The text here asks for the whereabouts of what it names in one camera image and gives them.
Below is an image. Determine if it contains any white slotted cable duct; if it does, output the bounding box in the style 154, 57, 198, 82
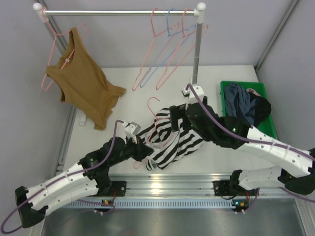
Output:
59, 199, 237, 209

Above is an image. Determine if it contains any pink hanger under brown top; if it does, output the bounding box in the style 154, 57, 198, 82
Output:
41, 7, 89, 92

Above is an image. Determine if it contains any aluminium rail frame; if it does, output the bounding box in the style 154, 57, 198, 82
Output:
40, 108, 315, 236

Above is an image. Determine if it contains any black white striped tank top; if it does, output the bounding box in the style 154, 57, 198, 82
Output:
138, 108, 204, 171

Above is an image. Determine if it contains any blue grey garment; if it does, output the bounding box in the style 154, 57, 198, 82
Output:
224, 83, 256, 125

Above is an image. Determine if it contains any white clothes rack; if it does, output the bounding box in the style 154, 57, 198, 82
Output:
32, 2, 206, 84

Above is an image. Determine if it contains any pink garment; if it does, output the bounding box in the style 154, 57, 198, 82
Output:
246, 88, 261, 97

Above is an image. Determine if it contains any black garment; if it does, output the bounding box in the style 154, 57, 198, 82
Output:
249, 92, 272, 127

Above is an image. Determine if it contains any green plastic bin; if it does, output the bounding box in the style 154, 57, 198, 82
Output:
220, 81, 277, 138

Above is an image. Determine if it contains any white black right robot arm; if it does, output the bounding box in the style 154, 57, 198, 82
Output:
169, 103, 315, 195

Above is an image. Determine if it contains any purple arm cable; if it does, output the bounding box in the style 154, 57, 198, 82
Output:
186, 83, 315, 214
0, 119, 126, 234

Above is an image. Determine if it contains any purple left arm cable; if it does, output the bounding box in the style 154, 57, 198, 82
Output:
0, 119, 126, 234

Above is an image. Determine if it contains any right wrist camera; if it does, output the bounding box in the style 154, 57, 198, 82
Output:
182, 84, 205, 106

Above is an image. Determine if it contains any pink hanger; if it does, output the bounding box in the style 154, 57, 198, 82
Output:
132, 8, 180, 91
137, 97, 179, 171
156, 8, 210, 90
41, 7, 89, 92

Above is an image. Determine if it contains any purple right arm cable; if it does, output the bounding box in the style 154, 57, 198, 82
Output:
186, 83, 315, 214

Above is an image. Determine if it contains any blue hanger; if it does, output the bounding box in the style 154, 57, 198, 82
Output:
139, 8, 197, 90

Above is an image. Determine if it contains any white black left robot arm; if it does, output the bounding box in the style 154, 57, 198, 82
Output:
15, 137, 153, 228

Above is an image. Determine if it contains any brown tank top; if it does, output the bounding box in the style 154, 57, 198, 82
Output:
46, 27, 126, 130

